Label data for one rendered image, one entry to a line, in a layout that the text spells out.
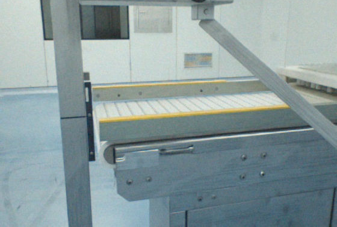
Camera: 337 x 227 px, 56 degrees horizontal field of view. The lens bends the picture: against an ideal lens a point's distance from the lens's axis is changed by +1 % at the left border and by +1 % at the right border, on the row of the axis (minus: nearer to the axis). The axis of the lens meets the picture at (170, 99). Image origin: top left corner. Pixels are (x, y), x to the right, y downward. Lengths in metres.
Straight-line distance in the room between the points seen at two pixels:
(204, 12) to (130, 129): 0.22
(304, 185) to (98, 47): 5.03
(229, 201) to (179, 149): 0.19
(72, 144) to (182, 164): 0.34
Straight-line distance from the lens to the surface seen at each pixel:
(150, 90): 0.77
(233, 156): 0.58
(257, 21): 6.46
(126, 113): 0.67
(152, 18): 5.65
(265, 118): 0.58
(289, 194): 0.75
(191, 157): 0.55
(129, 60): 5.64
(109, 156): 0.53
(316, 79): 0.77
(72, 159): 0.82
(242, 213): 0.71
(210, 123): 0.54
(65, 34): 0.76
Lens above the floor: 1.09
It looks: 13 degrees down
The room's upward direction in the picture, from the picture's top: straight up
